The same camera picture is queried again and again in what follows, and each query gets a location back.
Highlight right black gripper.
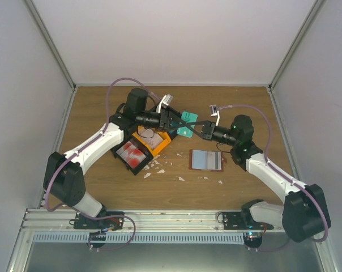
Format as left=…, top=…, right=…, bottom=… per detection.
left=187, top=121, right=238, bottom=147

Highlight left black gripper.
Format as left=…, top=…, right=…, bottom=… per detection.
left=138, top=110, right=187, bottom=133

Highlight teal credit card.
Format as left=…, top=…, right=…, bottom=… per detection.
left=176, top=110, right=200, bottom=139

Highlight brown leather card holder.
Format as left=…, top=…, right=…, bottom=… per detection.
left=189, top=150, right=225, bottom=172

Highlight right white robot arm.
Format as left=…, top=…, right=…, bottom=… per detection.
left=194, top=114, right=331, bottom=243

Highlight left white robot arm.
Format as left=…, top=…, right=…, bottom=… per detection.
left=43, top=88, right=203, bottom=229

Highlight white cards in orange bin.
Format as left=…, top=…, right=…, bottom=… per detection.
left=138, top=127, right=163, bottom=150

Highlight black bin with red cards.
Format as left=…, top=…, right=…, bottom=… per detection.
left=111, top=137, right=153, bottom=176

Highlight red patterned card stack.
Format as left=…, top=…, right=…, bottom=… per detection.
left=116, top=141, right=146, bottom=169

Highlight orange plastic bin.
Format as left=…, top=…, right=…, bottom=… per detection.
left=132, top=126, right=172, bottom=157

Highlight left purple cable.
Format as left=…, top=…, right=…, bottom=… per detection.
left=43, top=76, right=160, bottom=213

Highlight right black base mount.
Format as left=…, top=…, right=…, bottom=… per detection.
left=216, top=211, right=274, bottom=231

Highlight grey slotted cable duct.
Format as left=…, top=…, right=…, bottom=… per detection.
left=33, top=232, right=244, bottom=245

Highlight aluminium front rail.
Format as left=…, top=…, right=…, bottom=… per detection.
left=20, top=208, right=327, bottom=231

